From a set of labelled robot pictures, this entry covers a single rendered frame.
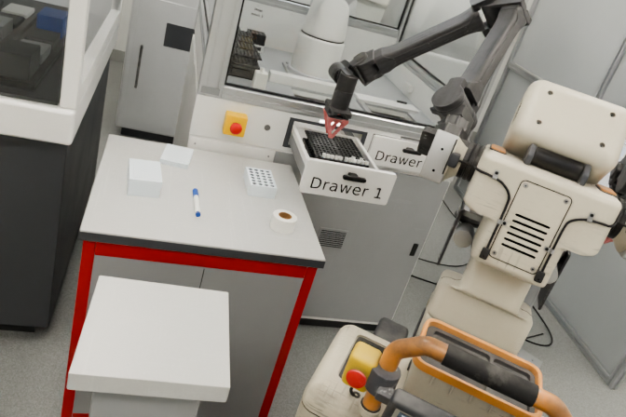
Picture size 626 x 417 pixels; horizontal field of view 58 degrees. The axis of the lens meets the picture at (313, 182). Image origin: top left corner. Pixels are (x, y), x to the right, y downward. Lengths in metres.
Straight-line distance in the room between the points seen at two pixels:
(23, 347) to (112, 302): 1.03
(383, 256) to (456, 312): 1.02
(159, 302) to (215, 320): 0.12
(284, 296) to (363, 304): 0.93
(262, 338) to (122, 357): 0.64
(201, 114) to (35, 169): 0.53
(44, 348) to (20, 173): 0.67
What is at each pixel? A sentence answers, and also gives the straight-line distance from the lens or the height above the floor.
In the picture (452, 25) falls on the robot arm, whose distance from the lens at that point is 1.65.
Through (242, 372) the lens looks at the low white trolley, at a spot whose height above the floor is 0.33.
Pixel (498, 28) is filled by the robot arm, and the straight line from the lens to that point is 1.55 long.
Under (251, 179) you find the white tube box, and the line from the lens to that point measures 1.75.
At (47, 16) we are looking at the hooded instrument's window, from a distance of 1.64.
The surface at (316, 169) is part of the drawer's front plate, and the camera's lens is 1.68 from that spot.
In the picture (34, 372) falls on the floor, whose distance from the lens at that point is 2.16.
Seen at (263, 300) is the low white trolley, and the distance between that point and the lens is 1.59.
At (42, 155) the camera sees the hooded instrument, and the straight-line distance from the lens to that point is 1.84.
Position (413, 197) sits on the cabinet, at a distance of 2.24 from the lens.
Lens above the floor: 1.55
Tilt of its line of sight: 24 degrees down
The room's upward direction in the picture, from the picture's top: 17 degrees clockwise
